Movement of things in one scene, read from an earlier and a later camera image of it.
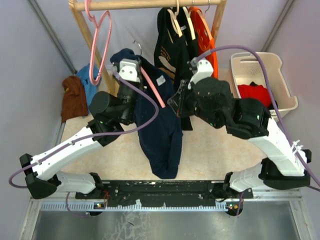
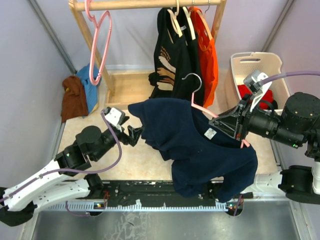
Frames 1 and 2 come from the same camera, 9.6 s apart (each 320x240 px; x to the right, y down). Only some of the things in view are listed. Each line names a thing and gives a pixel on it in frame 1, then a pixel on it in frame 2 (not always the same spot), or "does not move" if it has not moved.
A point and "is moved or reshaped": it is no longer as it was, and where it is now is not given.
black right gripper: x=178 y=101 -> x=234 y=123
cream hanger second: x=187 y=14 does not move
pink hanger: x=150 y=81 is moved or reshaped
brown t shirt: x=74 y=102 does not move
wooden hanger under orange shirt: x=203 y=18 does not move
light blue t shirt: x=90 y=89 does not move
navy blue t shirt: x=160 y=128 -> x=205 y=159
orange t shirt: x=205 y=42 does not move
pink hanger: x=87 y=3 does not move
